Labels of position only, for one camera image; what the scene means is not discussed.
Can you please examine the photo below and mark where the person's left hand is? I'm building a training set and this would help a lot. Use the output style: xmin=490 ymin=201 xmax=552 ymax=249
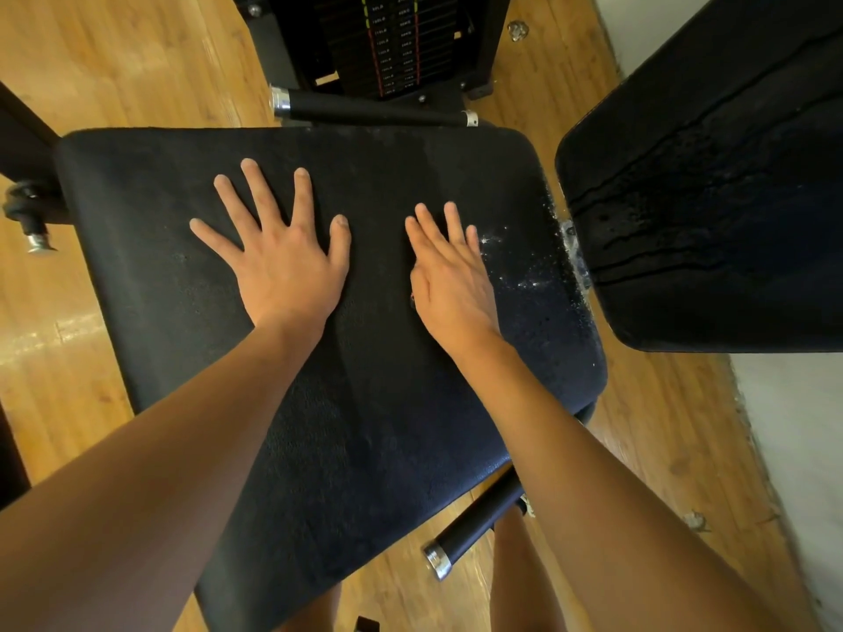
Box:
xmin=188 ymin=157 xmax=353 ymax=334

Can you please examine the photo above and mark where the person's right hand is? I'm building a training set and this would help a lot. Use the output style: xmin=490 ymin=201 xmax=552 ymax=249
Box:
xmin=403 ymin=201 xmax=506 ymax=363

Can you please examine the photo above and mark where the person's right forearm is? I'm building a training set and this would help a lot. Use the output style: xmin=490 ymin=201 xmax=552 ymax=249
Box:
xmin=454 ymin=338 xmax=792 ymax=632

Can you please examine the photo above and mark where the person's left forearm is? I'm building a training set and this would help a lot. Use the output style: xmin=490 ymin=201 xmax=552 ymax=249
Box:
xmin=0 ymin=320 xmax=328 ymax=632

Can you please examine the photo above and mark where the person's right leg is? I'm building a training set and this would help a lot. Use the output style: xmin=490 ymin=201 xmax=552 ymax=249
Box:
xmin=487 ymin=506 xmax=568 ymax=632

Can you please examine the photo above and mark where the person's leg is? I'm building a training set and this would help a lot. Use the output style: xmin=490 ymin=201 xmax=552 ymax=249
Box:
xmin=277 ymin=585 xmax=344 ymax=632
xmin=487 ymin=506 xmax=568 ymax=632

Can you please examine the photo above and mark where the person's left leg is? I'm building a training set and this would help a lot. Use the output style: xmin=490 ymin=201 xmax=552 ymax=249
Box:
xmin=277 ymin=585 xmax=344 ymax=632

